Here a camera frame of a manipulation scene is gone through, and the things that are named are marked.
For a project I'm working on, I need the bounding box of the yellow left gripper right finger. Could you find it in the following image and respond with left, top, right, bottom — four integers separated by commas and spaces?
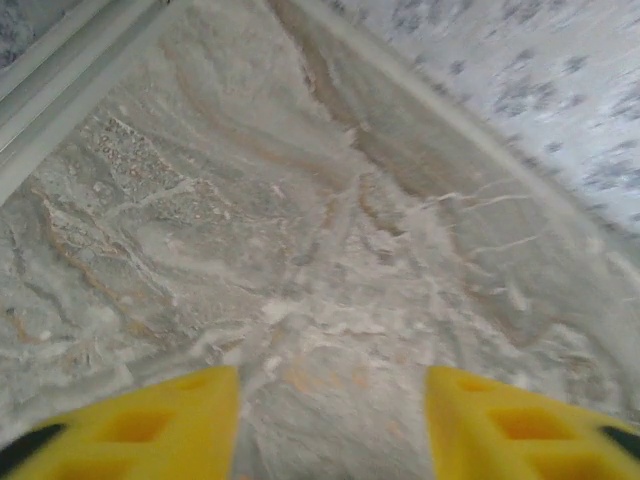
424, 365, 640, 480

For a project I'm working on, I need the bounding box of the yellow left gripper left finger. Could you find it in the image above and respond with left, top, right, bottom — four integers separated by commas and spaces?
0, 365, 242, 480

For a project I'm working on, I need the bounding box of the aluminium table edge rail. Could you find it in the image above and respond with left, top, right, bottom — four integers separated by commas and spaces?
0, 0, 174, 205

